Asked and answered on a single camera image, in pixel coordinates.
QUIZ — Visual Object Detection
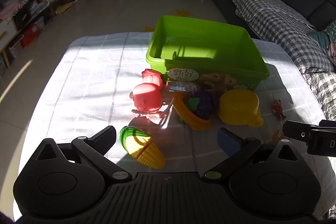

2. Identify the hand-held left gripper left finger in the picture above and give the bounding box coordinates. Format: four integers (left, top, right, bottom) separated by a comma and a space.
35, 126, 133, 184

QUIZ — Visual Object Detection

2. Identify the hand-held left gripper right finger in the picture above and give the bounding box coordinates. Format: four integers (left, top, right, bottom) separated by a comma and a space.
202, 127, 304, 182

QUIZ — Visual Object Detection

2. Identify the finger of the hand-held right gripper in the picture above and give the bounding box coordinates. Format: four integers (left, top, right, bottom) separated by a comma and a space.
283, 120, 315, 141
319, 120, 336, 132

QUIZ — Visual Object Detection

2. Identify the amber hand toy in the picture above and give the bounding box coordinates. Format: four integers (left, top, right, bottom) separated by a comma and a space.
271, 129, 285, 144

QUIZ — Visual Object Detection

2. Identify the small brown figurine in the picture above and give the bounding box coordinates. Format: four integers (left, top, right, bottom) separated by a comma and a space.
271, 98, 287, 121

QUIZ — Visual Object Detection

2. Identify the toy corn cob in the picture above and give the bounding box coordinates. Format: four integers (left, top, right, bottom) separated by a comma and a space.
119, 125, 167, 170

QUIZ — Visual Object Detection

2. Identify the yellow toy pot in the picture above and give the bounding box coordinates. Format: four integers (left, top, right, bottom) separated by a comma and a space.
217, 89, 264, 127

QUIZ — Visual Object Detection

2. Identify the orange toy basket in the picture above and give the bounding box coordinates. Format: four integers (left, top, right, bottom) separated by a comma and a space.
173, 93, 213, 131

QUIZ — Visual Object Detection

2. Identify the purple grapes toy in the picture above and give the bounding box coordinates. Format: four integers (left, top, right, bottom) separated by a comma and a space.
187, 91, 220, 120

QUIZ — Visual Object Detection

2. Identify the pink pig toy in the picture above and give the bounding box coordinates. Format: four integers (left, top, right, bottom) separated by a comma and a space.
131, 69, 164, 112

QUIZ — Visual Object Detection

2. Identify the clear plastic case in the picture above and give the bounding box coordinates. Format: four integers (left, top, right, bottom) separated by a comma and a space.
165, 80, 198, 94

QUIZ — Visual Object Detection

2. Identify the green plastic box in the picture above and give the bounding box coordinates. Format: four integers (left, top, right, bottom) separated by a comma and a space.
146, 15, 270, 91

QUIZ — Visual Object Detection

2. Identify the white checked tablecloth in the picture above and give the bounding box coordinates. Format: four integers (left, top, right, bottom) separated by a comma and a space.
18, 32, 336, 220

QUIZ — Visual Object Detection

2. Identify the green patterned pillow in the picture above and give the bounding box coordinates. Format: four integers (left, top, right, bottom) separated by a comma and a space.
308, 20, 336, 66

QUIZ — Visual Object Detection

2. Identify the dark sofa with plaid cover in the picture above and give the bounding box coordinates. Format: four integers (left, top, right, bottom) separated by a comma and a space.
210, 0, 336, 122

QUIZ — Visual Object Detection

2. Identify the low shelf unit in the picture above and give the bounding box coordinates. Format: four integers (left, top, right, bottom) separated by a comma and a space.
0, 0, 51, 68

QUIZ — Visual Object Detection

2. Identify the pink shelf cloth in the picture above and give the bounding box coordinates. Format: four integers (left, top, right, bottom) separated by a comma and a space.
0, 0, 55, 22

